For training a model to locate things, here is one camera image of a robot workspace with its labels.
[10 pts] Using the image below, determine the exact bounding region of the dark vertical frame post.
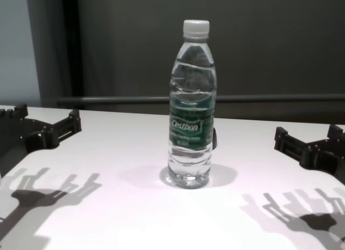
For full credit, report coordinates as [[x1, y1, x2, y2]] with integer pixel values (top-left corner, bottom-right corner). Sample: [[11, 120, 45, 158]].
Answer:
[[61, 0, 87, 110]]

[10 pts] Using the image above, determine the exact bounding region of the clear water bottle green label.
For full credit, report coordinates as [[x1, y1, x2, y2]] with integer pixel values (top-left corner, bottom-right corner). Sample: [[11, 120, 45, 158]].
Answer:
[[167, 18, 218, 189]]

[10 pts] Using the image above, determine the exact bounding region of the thin grey horizontal rail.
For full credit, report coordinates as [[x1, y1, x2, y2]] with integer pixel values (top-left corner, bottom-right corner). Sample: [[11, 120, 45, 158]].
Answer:
[[56, 94, 345, 106]]

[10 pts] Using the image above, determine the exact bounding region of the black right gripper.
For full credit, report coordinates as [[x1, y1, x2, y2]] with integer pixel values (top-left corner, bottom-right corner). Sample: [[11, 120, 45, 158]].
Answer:
[[274, 124, 345, 185]]

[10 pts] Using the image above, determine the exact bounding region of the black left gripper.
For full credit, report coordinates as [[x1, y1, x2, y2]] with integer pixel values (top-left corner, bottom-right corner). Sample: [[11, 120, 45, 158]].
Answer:
[[0, 103, 82, 176]]

